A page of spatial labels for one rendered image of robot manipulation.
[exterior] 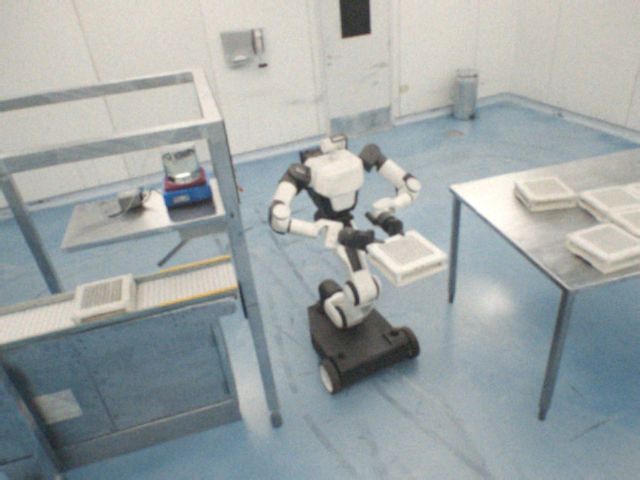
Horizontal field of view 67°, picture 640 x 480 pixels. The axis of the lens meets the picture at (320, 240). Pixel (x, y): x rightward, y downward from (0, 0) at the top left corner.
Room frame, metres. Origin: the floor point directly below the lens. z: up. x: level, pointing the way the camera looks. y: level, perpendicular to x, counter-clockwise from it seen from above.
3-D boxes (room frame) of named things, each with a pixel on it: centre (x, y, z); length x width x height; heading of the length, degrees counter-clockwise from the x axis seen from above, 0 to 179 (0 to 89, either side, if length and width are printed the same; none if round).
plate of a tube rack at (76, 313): (1.79, 1.00, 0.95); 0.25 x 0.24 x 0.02; 13
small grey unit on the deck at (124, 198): (1.89, 0.77, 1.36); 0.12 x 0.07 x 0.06; 103
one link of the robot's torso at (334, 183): (2.36, -0.09, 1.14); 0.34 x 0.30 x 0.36; 113
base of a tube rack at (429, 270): (1.72, -0.35, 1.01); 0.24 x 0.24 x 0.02; 22
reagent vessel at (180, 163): (1.92, 0.54, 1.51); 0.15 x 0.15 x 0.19
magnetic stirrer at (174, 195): (1.93, 0.54, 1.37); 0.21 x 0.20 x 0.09; 13
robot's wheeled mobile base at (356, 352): (2.29, -0.12, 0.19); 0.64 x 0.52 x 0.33; 23
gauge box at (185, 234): (2.02, 0.54, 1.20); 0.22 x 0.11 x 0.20; 103
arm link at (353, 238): (1.86, -0.18, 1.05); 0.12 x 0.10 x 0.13; 55
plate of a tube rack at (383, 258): (1.72, -0.35, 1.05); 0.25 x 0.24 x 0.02; 22
